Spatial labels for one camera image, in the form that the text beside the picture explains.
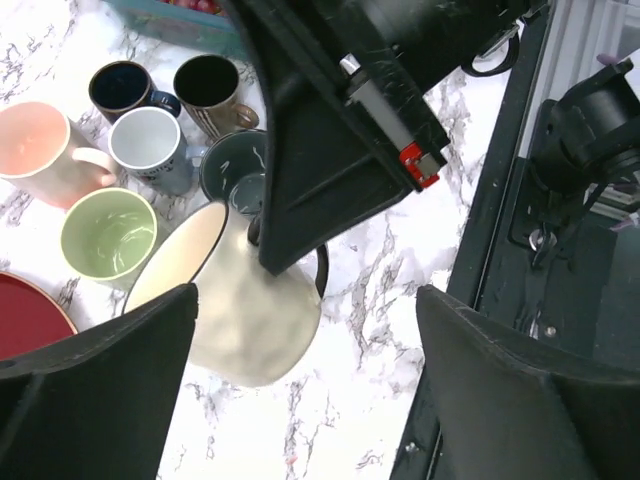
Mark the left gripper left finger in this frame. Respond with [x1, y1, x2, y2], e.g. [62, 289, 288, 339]
[1, 283, 198, 480]

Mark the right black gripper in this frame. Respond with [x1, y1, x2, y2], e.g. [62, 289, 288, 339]
[361, 0, 546, 91]

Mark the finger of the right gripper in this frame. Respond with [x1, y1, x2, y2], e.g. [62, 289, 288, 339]
[227, 1, 448, 275]

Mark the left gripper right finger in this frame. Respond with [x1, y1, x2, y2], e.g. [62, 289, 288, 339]
[416, 285, 639, 479]

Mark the dark grey mug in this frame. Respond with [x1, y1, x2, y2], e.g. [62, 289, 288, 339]
[199, 129, 267, 218]

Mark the brown striped mug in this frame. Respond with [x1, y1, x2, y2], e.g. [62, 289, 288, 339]
[173, 55, 260, 140]

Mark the light green mug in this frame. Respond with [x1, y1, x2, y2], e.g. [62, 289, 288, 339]
[60, 188, 169, 291]

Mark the cream mug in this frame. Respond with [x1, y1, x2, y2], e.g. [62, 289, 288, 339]
[124, 201, 329, 387]

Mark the grey blue patterned mug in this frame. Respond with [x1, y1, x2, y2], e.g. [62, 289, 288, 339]
[108, 107, 208, 196]

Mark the dark blue mug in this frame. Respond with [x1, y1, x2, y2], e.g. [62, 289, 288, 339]
[88, 61, 182, 125]

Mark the pink mug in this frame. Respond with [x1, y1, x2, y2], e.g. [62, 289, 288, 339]
[1, 101, 120, 209]

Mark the round red tray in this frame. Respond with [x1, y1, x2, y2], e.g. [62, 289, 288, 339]
[0, 272, 77, 361]

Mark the teal plastic fruit bin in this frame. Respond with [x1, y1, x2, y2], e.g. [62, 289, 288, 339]
[107, 0, 248, 61]

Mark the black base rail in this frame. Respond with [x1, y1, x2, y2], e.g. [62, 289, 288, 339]
[392, 1, 639, 479]

